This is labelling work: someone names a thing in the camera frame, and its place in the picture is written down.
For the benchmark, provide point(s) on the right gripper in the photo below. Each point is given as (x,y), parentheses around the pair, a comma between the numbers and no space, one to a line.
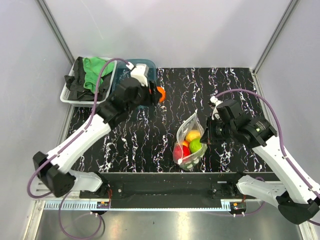
(208,136)

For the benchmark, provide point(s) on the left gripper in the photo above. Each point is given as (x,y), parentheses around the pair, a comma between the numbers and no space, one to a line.
(152,98)

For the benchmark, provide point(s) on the orange fake fruit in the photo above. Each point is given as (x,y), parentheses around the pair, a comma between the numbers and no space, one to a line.
(163,94)

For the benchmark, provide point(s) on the clear polka dot zip bag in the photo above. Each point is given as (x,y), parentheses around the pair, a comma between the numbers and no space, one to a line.
(189,162)

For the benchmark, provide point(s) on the red fake apple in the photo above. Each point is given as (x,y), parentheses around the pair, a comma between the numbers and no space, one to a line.
(180,152)

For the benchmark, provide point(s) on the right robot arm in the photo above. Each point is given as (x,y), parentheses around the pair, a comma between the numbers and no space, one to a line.
(297,199)

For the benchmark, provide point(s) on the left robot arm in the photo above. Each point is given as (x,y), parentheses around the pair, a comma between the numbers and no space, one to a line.
(54,167)

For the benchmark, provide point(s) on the green fake apple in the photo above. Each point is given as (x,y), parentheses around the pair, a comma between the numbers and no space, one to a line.
(195,145)

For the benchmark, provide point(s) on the yellow fake lemon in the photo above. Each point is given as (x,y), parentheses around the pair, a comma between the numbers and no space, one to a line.
(192,134)

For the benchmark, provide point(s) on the red yellow fake peach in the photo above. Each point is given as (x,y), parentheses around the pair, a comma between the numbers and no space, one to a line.
(185,143)

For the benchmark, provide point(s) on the blue translucent plastic tub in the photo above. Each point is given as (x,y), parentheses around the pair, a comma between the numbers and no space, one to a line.
(123,77)

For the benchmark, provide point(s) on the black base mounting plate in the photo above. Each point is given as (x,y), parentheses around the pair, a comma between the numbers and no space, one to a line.
(166,191)

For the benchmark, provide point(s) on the green cloth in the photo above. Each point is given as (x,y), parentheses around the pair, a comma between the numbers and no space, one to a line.
(92,67)

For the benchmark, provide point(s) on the black cloth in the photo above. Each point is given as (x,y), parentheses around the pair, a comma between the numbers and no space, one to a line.
(75,83)

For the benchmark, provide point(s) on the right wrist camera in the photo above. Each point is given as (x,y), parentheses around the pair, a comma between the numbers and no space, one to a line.
(214,102)

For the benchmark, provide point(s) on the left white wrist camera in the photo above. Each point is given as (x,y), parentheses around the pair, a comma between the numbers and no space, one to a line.
(140,72)

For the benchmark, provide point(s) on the left aluminium frame post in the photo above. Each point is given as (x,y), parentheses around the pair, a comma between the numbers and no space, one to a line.
(44,8)

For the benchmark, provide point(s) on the aluminium frame post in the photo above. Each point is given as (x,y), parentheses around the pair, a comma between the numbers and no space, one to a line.
(276,34)
(44,8)

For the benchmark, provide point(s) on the slotted cable duct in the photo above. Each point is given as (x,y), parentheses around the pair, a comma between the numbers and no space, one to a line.
(87,205)

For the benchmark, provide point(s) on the right aluminium frame post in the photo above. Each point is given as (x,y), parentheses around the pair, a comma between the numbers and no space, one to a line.
(276,34)

